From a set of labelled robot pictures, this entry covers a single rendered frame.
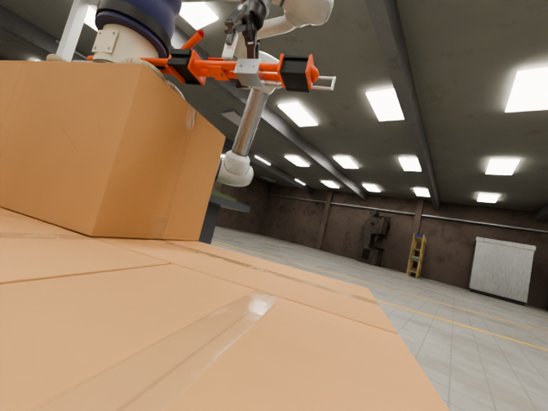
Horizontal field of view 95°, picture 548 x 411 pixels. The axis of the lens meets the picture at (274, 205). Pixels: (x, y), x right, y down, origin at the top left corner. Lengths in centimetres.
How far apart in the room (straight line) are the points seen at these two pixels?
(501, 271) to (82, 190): 1350
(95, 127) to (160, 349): 58
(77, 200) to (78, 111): 22
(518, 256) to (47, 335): 1367
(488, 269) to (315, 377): 1337
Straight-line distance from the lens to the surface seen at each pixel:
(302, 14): 102
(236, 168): 153
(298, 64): 74
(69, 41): 490
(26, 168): 88
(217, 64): 84
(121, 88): 72
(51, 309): 29
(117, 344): 23
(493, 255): 1361
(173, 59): 90
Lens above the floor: 65
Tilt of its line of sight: 5 degrees up
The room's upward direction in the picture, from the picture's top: 13 degrees clockwise
